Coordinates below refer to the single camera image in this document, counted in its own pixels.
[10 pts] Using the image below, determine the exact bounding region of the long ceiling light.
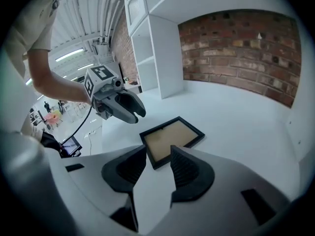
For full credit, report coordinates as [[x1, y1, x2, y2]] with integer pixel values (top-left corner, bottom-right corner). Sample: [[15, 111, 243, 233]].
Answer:
[[77, 62, 95, 71], [54, 47, 85, 62]]

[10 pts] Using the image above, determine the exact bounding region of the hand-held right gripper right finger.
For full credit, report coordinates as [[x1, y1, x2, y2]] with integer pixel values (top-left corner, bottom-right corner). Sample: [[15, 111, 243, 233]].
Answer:
[[169, 145, 291, 227]]

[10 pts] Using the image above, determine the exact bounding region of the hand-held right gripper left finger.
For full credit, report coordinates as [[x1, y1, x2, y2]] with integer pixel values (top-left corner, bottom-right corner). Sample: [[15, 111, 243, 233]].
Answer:
[[48, 144, 148, 233]]

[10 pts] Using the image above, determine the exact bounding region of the small dark framed square object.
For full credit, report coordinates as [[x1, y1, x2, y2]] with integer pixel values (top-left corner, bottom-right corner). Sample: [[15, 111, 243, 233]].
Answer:
[[139, 116, 206, 171]]

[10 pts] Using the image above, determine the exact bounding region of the pink chair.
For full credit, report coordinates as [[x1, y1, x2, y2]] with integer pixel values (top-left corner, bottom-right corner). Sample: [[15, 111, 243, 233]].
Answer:
[[44, 112, 62, 126]]

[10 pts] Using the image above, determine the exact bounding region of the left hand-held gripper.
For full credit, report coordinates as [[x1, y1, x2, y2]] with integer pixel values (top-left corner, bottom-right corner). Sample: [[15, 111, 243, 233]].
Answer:
[[84, 64, 146, 124]]

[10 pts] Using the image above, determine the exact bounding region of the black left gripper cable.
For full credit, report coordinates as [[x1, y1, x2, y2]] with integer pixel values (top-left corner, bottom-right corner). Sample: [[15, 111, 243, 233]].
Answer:
[[60, 106, 93, 147]]

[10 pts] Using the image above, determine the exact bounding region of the person's beige shirt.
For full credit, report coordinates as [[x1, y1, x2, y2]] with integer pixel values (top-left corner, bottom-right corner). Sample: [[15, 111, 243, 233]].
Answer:
[[4, 0, 60, 78]]

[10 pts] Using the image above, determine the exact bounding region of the white desk with drawers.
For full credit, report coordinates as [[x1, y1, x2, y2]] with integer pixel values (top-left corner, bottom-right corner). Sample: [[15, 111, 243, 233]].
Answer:
[[100, 79, 306, 231]]

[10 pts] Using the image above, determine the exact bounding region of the white shelf unit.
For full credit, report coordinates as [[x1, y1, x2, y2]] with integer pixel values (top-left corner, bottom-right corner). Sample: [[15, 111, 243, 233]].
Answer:
[[124, 0, 315, 162]]

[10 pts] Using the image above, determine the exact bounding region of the person's left forearm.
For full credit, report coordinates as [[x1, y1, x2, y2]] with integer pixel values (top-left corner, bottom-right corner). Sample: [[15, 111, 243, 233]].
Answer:
[[27, 49, 93, 105]]

